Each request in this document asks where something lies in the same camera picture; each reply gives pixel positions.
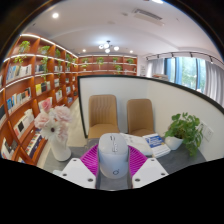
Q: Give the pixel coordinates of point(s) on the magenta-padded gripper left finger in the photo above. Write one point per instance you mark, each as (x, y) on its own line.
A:
(78, 171)

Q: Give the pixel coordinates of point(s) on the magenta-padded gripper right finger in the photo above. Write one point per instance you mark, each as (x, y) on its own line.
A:
(148, 171)

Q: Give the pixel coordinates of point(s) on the white computer mouse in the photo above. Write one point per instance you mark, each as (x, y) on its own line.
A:
(113, 160)

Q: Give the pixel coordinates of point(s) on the white ceramic vase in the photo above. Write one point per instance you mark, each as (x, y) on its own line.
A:
(60, 151)

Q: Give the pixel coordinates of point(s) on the blue and white book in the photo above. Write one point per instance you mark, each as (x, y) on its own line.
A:
(156, 143)

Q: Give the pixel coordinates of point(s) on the white plant pot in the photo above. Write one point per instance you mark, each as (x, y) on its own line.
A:
(173, 143)

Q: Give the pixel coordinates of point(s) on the pink and white flowers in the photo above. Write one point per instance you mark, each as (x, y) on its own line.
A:
(53, 123)

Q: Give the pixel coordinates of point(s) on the tan upholstered chair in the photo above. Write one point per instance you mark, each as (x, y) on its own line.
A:
(140, 116)
(103, 113)

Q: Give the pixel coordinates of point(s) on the green leafy pothos plant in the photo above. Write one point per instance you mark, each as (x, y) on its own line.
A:
(186, 128)

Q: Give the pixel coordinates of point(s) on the orange wooden shelf unit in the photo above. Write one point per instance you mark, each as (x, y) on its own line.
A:
(23, 90)

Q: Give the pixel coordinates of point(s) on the window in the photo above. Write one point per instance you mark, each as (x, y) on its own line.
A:
(188, 71)

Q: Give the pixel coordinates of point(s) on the white curtain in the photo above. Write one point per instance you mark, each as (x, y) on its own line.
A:
(215, 81)

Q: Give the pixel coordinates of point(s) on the ceiling lamp with bulbs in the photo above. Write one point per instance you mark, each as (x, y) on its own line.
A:
(108, 46)

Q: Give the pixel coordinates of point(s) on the ceiling air vent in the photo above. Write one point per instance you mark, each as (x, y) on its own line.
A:
(148, 16)

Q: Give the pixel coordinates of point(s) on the white wall socket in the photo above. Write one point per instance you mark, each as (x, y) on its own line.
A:
(208, 132)

